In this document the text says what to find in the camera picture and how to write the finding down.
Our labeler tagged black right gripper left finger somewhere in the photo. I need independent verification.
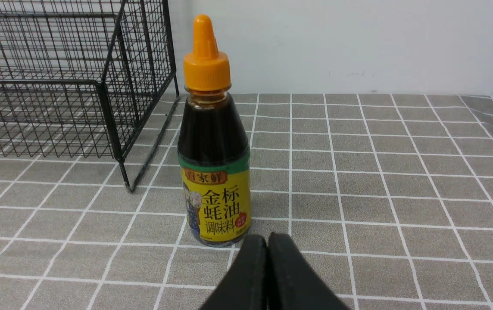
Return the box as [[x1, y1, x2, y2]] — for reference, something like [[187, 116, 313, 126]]
[[200, 234, 268, 310]]

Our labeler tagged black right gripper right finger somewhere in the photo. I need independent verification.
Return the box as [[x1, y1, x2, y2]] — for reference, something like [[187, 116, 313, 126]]
[[267, 232, 348, 310]]

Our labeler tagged oyster sauce bottle orange cap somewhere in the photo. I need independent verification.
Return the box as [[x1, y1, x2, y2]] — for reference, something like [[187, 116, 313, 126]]
[[177, 14, 252, 247]]

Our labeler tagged grey checkered tablecloth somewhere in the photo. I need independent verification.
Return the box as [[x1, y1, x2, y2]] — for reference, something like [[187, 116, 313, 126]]
[[0, 94, 493, 310]]

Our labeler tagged black wire shelf rack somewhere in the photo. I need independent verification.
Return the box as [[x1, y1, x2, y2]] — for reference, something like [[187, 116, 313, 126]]
[[0, 0, 178, 192]]

